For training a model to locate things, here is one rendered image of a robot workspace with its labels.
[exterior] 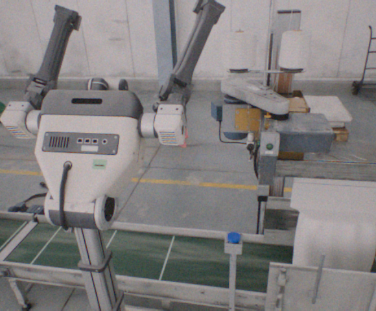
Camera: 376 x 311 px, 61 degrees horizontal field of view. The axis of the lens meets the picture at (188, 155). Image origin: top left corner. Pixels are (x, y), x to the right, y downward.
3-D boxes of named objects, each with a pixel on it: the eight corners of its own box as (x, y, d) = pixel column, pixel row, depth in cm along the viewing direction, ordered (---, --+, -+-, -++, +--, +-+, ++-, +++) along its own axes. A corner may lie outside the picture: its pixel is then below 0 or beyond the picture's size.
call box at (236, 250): (224, 253, 150) (224, 243, 147) (225, 241, 157) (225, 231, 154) (241, 254, 148) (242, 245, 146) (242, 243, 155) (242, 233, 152)
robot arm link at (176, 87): (171, 94, 119) (183, 100, 120) (176, 74, 124) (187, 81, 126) (161, 107, 126) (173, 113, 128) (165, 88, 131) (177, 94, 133)
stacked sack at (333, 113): (298, 122, 424) (299, 112, 417) (296, 111, 461) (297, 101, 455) (352, 125, 410) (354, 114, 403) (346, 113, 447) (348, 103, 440)
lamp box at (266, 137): (259, 155, 136) (260, 136, 132) (259, 150, 140) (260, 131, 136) (277, 156, 135) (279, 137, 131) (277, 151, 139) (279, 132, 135)
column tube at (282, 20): (257, 268, 239) (277, 13, 159) (257, 256, 249) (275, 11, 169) (273, 270, 236) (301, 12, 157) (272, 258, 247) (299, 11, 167)
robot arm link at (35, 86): (24, 92, 130) (38, 96, 131) (34, 74, 135) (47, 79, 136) (27, 106, 137) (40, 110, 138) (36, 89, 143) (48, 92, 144)
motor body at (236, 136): (222, 141, 187) (222, 100, 176) (223, 131, 200) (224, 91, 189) (248, 142, 184) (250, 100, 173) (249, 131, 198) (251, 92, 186)
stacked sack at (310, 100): (294, 111, 462) (295, 101, 455) (293, 102, 498) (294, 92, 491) (344, 113, 446) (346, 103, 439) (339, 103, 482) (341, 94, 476)
